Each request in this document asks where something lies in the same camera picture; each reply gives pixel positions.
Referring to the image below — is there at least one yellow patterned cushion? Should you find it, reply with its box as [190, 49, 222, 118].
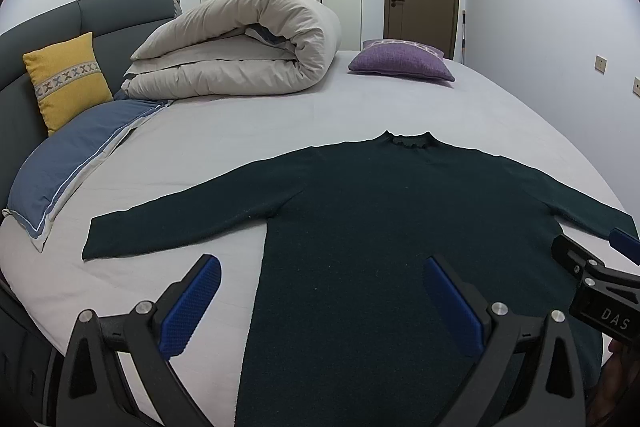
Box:
[23, 31, 113, 135]

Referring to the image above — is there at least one white bed mattress sheet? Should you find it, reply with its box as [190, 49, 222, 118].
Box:
[1, 52, 617, 426]

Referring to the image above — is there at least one dark green knit sweater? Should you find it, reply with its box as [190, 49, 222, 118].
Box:
[82, 134, 636, 426]

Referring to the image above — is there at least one person's right hand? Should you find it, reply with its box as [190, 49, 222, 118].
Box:
[587, 339, 639, 426]

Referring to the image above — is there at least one upper beige wall socket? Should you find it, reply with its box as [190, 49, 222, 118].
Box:
[594, 55, 608, 75]

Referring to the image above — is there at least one rolled beige duvet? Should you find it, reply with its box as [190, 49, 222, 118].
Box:
[122, 0, 342, 100]

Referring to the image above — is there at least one blue bed pillow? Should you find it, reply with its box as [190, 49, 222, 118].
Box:
[2, 98, 170, 251]

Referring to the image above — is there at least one dark grey upholstered headboard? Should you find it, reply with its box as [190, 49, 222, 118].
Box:
[1, 0, 181, 206]

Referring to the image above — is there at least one beige wall socket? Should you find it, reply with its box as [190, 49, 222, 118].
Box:
[632, 77, 640, 96]
[594, 55, 608, 75]

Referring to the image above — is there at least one purple cushion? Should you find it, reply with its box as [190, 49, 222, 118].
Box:
[348, 39, 454, 82]

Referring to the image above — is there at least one lower beige wall socket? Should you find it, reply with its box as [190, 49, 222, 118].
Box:
[632, 77, 640, 96]

